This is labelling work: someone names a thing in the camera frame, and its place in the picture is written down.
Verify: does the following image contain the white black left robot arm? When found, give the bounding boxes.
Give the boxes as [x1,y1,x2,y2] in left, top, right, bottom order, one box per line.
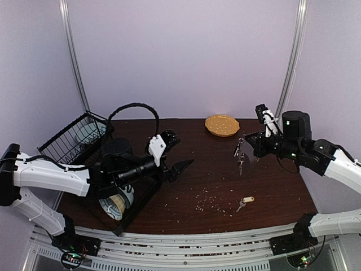
[1,129,192,251]

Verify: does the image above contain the black wire dish rack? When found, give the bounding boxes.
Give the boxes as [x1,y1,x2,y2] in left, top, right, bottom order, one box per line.
[37,111,162,235]

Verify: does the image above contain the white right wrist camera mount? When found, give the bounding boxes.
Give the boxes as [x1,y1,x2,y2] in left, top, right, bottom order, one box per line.
[262,110,281,138]

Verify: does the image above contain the light green celadon bowl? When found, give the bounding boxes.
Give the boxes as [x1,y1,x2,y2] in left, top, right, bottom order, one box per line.
[120,185,134,209]

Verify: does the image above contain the aluminium corner post left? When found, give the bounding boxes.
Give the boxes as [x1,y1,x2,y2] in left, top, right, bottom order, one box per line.
[59,0,90,111]

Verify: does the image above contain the key with yellow tag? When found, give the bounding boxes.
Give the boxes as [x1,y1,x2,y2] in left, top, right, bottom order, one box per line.
[236,196,254,212]

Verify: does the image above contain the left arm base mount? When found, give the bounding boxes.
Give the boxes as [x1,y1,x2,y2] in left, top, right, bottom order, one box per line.
[49,235,101,270]

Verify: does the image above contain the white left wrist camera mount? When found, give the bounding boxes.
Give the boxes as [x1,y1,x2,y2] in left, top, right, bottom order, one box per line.
[148,134,166,167]

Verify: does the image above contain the aluminium corner post right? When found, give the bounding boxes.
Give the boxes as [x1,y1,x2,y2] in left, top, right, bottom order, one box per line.
[275,0,309,119]

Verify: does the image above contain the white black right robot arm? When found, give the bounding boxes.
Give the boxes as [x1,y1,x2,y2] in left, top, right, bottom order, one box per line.
[245,104,360,255]

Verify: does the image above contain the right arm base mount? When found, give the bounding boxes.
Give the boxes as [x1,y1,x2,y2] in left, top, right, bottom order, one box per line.
[269,234,319,270]

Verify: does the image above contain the yellow polka dot dish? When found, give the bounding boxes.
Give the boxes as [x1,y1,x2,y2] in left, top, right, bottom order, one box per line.
[205,115,240,137]

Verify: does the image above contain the key with black tag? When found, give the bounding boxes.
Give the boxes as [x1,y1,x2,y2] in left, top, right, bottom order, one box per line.
[234,137,244,157]

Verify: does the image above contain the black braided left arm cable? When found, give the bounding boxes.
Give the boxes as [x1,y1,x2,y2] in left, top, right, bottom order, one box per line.
[107,102,160,136]

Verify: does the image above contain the silver key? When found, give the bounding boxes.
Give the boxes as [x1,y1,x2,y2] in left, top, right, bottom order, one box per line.
[237,160,244,176]

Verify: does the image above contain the yellow patterned bowl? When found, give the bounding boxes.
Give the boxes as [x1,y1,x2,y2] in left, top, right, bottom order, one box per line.
[99,195,126,221]

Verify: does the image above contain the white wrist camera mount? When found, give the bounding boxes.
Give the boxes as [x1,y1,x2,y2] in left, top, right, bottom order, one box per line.
[148,134,166,167]
[262,110,281,138]

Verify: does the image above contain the aluminium front rail frame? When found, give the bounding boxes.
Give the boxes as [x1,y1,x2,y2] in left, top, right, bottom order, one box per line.
[22,221,347,271]

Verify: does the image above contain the aluminium corner post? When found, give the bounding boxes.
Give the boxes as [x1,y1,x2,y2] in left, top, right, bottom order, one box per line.
[275,0,309,119]
[59,0,90,111]

